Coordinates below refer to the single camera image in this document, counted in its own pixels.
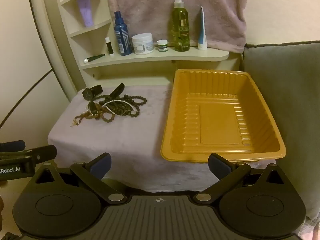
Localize blue spray bottle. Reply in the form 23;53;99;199
114;11;132;56

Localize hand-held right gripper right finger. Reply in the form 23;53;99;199
195;153;287;204

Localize white cream jar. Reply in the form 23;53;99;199
131;33;154;55

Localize black slim wristband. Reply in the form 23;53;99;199
108;83;126;98

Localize blue and white tube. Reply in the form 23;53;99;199
198;6;208;51

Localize green spray bottle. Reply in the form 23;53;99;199
171;0;191;52

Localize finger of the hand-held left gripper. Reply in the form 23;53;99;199
0;140;26;153
0;145;57;162

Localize brown bead necklace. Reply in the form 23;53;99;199
71;101;116;127

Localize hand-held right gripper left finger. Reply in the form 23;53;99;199
32;152;128;205

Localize dark bead necklace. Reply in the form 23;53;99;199
99;94;148;118

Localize black watch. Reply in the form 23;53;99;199
82;84;103;99

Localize purple tube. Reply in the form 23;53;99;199
77;0;94;27

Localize grey cushion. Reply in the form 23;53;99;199
244;41;320;220

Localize yellow plastic tray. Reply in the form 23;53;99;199
160;69;287;164

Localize black wall cable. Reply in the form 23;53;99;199
0;69;54;130

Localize pink hanging towel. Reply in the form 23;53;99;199
105;0;247;54

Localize white bead bracelet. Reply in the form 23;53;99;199
86;99;140;114

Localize black tube with white cap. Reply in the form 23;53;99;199
84;54;106;63

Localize lilac table cloth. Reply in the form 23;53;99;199
47;84;278;193

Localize cream shelf unit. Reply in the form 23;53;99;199
26;0;230;96

